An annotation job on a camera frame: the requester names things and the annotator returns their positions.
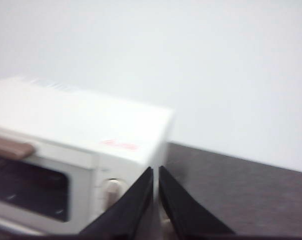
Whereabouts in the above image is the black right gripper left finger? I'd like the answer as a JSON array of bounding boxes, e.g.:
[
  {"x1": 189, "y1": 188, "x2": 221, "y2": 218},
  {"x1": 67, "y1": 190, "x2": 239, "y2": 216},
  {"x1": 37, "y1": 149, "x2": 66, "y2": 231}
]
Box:
[{"x1": 78, "y1": 166, "x2": 154, "y2": 236}]

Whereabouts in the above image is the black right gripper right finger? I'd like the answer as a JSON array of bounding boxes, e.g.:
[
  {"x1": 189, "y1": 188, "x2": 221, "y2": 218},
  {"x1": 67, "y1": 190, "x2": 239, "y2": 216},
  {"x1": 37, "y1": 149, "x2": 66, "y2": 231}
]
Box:
[{"x1": 159, "y1": 165, "x2": 237, "y2": 236}]

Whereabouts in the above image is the glass oven door with handle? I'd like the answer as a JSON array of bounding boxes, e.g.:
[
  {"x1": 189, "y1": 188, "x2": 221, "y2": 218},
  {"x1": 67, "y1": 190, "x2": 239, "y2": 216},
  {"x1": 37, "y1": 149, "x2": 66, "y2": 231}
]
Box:
[{"x1": 0, "y1": 126, "x2": 98, "y2": 234}]

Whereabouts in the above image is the cream oven knob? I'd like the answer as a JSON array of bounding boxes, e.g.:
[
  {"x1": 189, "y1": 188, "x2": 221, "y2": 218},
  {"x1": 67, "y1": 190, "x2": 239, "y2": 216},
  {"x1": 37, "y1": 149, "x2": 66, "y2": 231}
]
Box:
[{"x1": 100, "y1": 178, "x2": 128, "y2": 214}]

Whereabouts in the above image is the cream Toshiba toaster oven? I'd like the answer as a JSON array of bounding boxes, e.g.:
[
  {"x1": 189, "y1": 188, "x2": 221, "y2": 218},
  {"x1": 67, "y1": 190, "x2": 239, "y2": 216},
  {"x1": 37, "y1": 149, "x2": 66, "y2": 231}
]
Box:
[{"x1": 0, "y1": 76, "x2": 176, "y2": 236}]

